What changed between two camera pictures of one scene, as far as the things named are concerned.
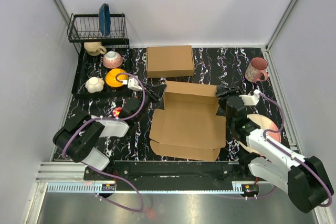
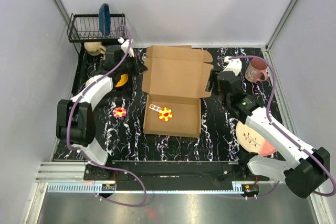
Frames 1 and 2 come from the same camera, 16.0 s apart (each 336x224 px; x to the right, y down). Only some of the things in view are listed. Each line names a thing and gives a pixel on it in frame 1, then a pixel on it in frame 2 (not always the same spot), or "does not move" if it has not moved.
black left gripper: (156, 92) -> (138, 67)
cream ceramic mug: (94, 48) does not move
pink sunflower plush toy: (116, 112) does not move
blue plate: (104, 20) does not move
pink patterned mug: (256, 66) does not move
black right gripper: (221, 93) -> (213, 78)
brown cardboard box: (188, 127) -> (175, 78)
